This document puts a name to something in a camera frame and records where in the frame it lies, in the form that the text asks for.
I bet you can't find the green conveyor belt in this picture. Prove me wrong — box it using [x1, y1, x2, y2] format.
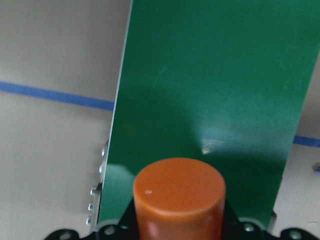
[98, 0, 320, 227]

